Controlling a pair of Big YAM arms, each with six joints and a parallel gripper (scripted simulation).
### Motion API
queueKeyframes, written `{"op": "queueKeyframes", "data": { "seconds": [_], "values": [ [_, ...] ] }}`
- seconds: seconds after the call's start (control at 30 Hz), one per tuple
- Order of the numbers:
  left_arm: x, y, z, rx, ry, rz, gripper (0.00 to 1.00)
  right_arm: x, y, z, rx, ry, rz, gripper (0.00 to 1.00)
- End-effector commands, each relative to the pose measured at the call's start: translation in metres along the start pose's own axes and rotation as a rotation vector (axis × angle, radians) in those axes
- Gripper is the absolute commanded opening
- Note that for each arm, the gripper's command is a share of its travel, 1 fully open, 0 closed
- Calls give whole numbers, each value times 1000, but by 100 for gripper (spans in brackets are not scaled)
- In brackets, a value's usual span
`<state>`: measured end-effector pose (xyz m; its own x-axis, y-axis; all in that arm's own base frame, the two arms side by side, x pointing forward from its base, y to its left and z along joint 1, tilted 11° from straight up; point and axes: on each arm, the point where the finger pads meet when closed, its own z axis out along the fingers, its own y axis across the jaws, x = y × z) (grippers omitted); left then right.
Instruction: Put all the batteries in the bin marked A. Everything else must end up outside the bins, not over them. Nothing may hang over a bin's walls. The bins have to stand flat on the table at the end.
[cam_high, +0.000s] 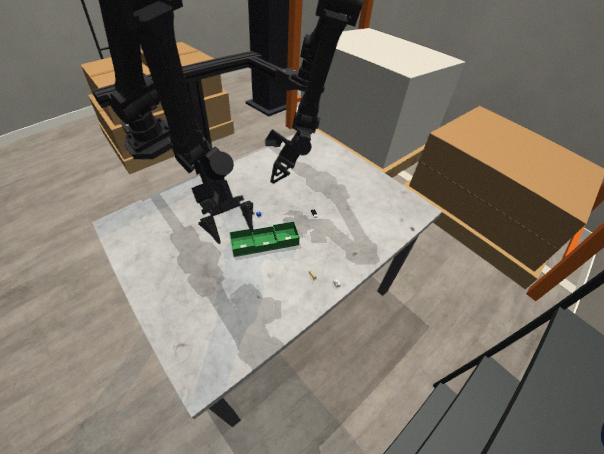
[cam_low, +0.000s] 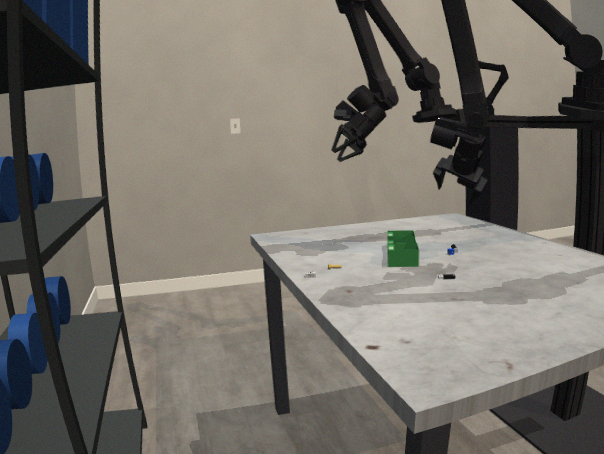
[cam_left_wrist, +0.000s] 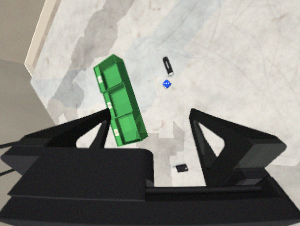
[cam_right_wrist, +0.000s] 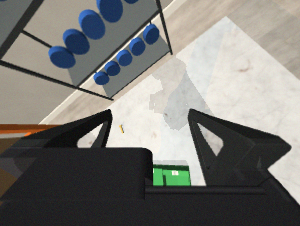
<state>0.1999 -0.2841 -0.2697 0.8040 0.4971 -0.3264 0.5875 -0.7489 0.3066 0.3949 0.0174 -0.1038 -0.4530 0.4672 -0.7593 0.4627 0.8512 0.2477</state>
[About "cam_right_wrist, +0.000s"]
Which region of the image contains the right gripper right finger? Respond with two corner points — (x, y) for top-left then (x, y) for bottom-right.
(188, 108), (292, 185)

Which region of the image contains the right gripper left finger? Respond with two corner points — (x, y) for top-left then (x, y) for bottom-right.
(10, 109), (113, 148)

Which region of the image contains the green three-compartment bin rack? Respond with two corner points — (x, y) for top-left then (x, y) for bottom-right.
(153, 164), (191, 185)

